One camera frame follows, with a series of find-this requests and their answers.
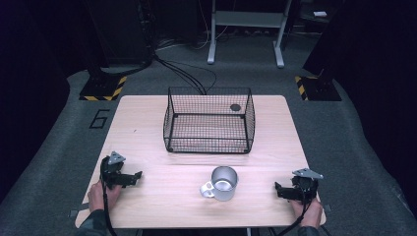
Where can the black base with striped edge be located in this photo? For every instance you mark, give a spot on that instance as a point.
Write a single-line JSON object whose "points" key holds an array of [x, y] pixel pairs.
{"points": [[318, 89], [103, 89]]}

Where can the black stand post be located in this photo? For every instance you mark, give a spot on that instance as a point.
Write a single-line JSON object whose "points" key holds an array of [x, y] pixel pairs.
{"points": [[96, 39]]}

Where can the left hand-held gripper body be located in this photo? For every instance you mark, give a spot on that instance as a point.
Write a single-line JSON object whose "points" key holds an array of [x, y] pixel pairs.
{"points": [[113, 173]]}

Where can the person's right hand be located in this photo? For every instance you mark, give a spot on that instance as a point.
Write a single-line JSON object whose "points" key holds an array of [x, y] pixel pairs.
{"points": [[311, 213]]}

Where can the round dark table grommet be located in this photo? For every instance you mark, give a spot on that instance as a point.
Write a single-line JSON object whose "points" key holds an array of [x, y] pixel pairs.
{"points": [[235, 107]]}

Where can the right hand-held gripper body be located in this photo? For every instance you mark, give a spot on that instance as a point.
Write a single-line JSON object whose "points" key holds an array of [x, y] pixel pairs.
{"points": [[305, 185]]}

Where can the small white box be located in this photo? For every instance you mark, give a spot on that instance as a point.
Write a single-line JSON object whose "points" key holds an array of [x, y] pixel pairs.
{"points": [[320, 13]]}

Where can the white metal stand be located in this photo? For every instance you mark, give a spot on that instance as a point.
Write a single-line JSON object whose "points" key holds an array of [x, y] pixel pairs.
{"points": [[247, 19]]}

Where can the person's left hand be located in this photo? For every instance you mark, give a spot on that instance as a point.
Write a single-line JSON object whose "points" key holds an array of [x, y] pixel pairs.
{"points": [[96, 196]]}

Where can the silver metal cup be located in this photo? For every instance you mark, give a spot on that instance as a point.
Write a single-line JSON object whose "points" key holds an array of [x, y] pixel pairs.
{"points": [[224, 187]]}

